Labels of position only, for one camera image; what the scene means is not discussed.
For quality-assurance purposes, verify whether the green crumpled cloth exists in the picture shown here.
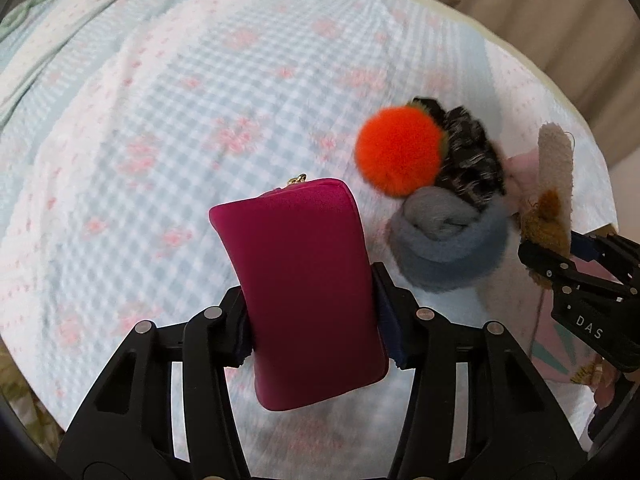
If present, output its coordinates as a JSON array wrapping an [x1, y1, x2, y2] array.
[[0, 0, 47, 41]]

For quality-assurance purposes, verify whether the green mattress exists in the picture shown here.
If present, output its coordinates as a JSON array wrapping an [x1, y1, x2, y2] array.
[[439, 4, 618, 172]]

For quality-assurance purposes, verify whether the black printed scrunchie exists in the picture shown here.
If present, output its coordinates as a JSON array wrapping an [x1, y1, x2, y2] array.
[[409, 96, 506, 211]]

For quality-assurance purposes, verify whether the blue pink checked bedsheet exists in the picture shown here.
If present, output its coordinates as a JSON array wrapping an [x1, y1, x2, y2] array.
[[1, 0, 616, 479]]

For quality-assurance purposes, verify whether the magenta velvet pouch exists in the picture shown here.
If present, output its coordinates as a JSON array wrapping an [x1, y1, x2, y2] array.
[[209, 178, 388, 411]]

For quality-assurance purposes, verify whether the pink cardboard box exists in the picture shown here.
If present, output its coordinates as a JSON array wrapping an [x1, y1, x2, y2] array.
[[530, 274, 620, 408]]

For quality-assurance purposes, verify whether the beige brown plush sock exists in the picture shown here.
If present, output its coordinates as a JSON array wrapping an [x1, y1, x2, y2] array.
[[521, 122, 574, 258]]

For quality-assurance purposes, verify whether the grey blue sock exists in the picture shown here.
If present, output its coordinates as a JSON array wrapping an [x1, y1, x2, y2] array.
[[388, 186, 509, 292]]

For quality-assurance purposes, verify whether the orange fur pompom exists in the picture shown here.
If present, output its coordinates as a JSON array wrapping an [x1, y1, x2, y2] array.
[[354, 105, 446, 198]]

